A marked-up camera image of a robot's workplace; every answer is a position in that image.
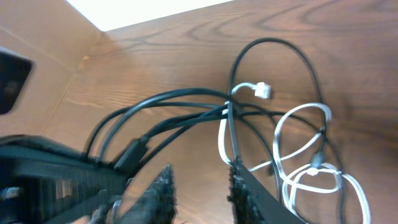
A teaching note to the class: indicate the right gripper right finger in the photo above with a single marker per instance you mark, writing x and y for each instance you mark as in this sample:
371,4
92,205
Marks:
252,202

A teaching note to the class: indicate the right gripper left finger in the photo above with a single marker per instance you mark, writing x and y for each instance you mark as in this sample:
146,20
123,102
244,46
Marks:
157,204

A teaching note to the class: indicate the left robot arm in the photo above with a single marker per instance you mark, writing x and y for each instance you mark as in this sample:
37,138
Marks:
43,181

